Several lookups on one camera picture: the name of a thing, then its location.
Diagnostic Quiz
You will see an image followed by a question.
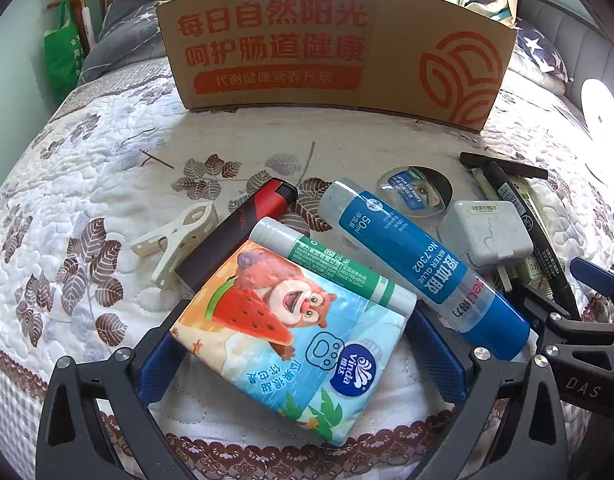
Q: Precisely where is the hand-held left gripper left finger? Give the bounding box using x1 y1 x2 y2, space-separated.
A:
35 302 198 480

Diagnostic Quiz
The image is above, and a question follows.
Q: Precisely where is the white clothes clip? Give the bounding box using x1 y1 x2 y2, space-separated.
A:
131 203 220 292

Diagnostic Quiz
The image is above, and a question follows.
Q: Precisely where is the grey padded headboard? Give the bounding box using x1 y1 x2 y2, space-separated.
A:
517 0 614 126

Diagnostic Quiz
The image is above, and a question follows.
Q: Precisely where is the green label glue stick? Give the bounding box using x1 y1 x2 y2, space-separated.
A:
249 217 418 318

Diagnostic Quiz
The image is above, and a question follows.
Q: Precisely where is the leaf print quilt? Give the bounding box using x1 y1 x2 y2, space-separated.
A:
0 55 614 480

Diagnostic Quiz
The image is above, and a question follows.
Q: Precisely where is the grey star print pillow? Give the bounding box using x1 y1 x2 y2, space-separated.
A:
77 0 188 86

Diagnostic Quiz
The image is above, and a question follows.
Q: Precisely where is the blue liquid glue bottle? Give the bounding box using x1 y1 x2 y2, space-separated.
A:
319 177 532 362

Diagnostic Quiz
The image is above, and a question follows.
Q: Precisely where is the round clear plastic case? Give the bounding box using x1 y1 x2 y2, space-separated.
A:
376 165 454 220

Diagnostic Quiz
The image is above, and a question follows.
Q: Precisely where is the white power adapter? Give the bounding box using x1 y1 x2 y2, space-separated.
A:
438 200 534 291

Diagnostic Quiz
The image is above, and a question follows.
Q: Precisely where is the green shopping bag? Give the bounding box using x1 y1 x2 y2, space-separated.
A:
43 1 88 92

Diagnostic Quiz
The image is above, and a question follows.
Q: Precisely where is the black stick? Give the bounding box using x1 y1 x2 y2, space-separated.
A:
459 151 549 180

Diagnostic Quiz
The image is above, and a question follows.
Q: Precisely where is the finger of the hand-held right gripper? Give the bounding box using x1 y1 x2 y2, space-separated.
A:
514 284 614 361
569 256 614 326

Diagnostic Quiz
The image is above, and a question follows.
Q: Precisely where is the red and black lighter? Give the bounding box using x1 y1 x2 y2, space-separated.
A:
176 178 298 293

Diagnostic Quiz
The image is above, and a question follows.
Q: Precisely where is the cartoon bear tissue pack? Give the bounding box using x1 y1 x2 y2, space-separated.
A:
169 240 406 447

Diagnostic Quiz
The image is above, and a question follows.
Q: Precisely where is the black marker pen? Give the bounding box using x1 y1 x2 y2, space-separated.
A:
484 161 582 321

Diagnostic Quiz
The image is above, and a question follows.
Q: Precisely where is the navy star print pillow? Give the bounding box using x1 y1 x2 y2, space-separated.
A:
507 15 572 83

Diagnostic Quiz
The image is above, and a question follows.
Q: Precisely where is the wooden coat rack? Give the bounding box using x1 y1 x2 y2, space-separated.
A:
67 0 95 56

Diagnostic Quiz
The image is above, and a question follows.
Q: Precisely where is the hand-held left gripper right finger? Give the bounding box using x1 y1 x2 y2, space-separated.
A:
409 309 570 480

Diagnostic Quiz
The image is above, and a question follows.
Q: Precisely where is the printed cardboard box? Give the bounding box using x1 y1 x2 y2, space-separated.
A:
156 0 518 134

